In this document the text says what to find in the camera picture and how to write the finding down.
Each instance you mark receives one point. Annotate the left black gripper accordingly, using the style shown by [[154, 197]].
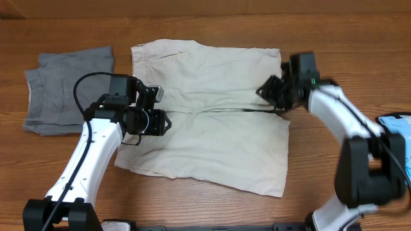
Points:
[[157, 128]]

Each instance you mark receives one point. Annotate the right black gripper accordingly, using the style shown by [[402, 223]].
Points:
[[268, 94]]

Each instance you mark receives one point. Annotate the beige shorts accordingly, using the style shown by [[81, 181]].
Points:
[[222, 131]]

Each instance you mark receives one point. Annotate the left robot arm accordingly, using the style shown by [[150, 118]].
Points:
[[127, 108]]

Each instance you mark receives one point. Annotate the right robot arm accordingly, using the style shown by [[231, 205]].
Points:
[[371, 167]]

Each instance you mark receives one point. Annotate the folded grey shorts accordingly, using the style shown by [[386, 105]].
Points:
[[52, 108]]

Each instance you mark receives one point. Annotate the light blue garment pile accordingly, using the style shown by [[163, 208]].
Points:
[[398, 122]]

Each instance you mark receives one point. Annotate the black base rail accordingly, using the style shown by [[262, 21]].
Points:
[[218, 228]]

